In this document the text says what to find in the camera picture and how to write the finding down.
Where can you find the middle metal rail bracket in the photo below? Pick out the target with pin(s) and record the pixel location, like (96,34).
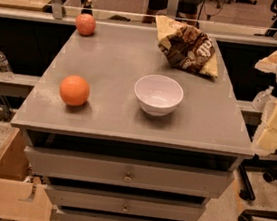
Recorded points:
(172,8)

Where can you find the clear plastic water bottle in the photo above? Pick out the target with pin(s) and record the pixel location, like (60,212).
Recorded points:
(5,69)

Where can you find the far red apple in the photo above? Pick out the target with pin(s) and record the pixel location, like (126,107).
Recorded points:
(85,24)

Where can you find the wooden box with handle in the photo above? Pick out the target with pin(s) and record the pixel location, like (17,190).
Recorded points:
(21,198)

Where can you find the black office chair base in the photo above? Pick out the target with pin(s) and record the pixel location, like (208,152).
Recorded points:
(258,176)

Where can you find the grey drawer cabinet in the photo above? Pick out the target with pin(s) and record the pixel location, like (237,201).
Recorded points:
(108,160)

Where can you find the near orange fruit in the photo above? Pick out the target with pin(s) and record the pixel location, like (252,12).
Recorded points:
(74,90)

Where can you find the white bowl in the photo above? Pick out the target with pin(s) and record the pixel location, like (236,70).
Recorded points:
(158,95)

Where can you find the brown chip bag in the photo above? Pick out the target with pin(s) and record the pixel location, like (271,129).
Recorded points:
(186,47)

